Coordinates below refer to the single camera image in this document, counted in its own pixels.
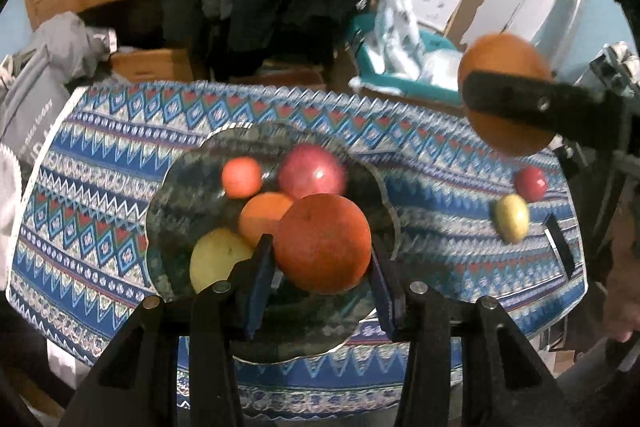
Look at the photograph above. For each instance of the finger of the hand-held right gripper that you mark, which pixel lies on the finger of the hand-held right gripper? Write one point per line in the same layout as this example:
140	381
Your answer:
525	99

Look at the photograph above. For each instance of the small red apple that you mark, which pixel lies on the small red apple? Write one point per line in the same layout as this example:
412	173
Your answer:
531	183

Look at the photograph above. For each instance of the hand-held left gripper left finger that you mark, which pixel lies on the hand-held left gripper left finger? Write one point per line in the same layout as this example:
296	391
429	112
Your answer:
260	289

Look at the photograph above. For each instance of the dark glass plate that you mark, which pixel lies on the dark glass plate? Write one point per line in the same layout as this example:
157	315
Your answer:
200	187

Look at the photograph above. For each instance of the grey bag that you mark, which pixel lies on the grey bag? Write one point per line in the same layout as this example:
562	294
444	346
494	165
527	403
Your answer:
30	107

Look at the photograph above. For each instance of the white cloth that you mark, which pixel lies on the white cloth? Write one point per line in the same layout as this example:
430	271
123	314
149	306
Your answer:
7	217

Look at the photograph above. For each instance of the grey clothing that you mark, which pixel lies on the grey clothing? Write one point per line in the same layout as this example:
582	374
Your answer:
70	42

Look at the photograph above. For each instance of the large red apple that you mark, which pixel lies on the large red apple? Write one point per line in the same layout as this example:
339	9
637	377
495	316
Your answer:
312	172

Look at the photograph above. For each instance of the small yellow lemon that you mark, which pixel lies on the small yellow lemon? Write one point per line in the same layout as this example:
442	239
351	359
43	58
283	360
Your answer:
512	218

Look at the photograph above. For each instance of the white patterned storage box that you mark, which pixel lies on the white patterned storage box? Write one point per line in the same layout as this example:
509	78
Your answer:
437	2

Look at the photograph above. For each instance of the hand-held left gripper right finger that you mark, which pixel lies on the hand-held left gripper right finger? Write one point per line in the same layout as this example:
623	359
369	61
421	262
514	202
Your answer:
385	299

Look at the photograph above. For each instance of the cardboard box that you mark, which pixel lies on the cardboard box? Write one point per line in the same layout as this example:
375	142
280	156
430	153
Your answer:
150	64

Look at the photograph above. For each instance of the tangerine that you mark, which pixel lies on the tangerine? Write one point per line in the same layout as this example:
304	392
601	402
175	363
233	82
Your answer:
241	177
260	217

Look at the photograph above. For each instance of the teal plastic basket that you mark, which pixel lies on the teal plastic basket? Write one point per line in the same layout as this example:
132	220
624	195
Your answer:
435	42

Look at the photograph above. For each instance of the shoe rack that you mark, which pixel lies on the shoe rack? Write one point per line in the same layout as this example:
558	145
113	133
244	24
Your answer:
620	64

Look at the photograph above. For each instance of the white printed bag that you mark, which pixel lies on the white printed bag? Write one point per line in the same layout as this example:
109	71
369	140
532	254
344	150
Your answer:
395	7

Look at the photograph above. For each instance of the black flat object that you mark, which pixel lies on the black flat object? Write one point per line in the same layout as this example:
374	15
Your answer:
560	244

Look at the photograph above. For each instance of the blue patterned tablecloth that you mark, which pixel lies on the blue patterned tablecloth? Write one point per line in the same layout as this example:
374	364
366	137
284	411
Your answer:
100	207

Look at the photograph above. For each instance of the large orange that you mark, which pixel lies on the large orange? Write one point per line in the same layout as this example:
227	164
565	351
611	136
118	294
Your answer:
322	244
500	54

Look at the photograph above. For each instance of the clear plastic bag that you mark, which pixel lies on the clear plastic bag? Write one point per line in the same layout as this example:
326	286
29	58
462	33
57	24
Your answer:
440	67

